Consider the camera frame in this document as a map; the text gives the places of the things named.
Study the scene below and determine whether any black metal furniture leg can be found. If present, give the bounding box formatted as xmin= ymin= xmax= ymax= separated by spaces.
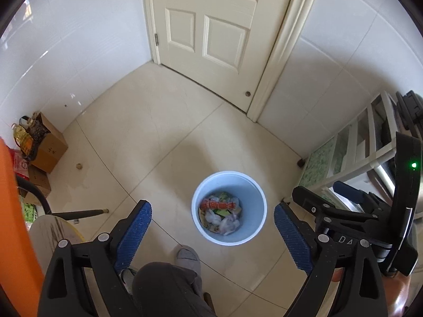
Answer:
xmin=15 ymin=175 xmax=109 ymax=222

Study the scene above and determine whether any white shelf rack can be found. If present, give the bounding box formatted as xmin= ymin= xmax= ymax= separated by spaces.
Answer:
xmin=299 ymin=91 xmax=423 ymax=212

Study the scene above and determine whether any white panel door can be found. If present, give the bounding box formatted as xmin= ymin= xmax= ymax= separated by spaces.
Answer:
xmin=141 ymin=0 xmax=323 ymax=123

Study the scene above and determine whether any green printed carton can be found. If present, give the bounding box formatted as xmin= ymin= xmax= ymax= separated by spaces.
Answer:
xmin=20 ymin=201 xmax=37 ymax=222

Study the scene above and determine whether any small white plastic bag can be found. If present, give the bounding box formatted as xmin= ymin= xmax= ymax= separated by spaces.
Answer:
xmin=204 ymin=209 xmax=221 ymax=226

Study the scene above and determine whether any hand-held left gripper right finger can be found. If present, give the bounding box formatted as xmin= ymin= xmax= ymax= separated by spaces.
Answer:
xmin=274 ymin=202 xmax=388 ymax=317

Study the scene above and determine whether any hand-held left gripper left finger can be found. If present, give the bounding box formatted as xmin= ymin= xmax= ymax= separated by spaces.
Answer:
xmin=37 ymin=200 xmax=153 ymax=317

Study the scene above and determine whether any person's leg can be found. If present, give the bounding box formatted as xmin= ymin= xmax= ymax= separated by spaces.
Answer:
xmin=132 ymin=262 xmax=215 ymax=317

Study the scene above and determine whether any grey slipper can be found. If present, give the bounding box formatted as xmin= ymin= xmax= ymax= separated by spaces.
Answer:
xmin=175 ymin=245 xmax=201 ymax=281
xmin=119 ymin=267 xmax=137 ymax=294

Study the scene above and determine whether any person's right hand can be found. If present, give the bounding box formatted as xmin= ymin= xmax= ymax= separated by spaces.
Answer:
xmin=330 ymin=267 xmax=347 ymax=283

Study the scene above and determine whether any large cardboard box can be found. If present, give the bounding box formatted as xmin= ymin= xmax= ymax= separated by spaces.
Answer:
xmin=28 ymin=112 xmax=69 ymax=174

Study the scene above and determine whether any round wooden stool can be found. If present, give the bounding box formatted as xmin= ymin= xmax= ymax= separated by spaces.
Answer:
xmin=28 ymin=215 xmax=83 ymax=265

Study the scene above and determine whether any red printed bag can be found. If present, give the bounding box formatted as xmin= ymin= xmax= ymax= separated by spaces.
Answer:
xmin=8 ymin=148 xmax=30 ymax=180

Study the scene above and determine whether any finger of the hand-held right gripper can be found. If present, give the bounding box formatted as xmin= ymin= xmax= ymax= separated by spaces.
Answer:
xmin=332 ymin=180 xmax=393 ymax=219
xmin=292 ymin=185 xmax=365 ymax=236

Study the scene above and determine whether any white round trash bin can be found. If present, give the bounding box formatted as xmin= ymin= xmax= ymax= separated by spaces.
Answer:
xmin=191 ymin=171 xmax=268 ymax=246

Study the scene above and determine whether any orange round table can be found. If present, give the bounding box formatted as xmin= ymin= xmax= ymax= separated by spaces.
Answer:
xmin=0 ymin=137 xmax=45 ymax=304

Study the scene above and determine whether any large knotted white plastic bag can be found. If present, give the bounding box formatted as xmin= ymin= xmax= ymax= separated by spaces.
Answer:
xmin=216 ymin=215 xmax=242 ymax=236

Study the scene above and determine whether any dark mesh bag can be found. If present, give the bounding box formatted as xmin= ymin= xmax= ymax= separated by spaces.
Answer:
xmin=20 ymin=115 xmax=50 ymax=146

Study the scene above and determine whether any small cardboard box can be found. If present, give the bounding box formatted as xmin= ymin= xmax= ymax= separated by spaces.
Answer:
xmin=28 ymin=165 xmax=52 ymax=199

